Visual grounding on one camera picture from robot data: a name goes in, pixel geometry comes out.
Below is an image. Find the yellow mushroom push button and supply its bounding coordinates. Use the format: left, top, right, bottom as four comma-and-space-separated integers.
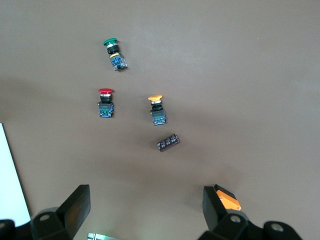
147, 94, 167, 126

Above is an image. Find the red mushroom push button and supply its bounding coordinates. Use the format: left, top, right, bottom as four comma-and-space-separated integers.
96, 87, 115, 119

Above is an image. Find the white drawer cabinet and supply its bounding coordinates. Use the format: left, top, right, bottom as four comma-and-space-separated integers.
0, 122, 32, 227

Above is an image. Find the small black terminal block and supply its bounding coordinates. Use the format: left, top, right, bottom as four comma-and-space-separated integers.
156, 133, 181, 153

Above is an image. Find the orange button enclosure box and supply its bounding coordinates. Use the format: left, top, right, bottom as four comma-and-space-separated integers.
213, 184, 243, 212

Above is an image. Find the green mushroom push button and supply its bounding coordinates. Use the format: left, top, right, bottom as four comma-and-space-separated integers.
102, 37, 129, 72

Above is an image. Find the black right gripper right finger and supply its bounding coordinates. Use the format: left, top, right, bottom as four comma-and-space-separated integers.
197, 186, 305, 240

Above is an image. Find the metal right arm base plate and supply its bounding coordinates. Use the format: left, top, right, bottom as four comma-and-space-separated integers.
87, 232, 118, 240

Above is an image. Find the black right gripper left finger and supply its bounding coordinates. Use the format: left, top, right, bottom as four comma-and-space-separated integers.
0, 184, 91, 240

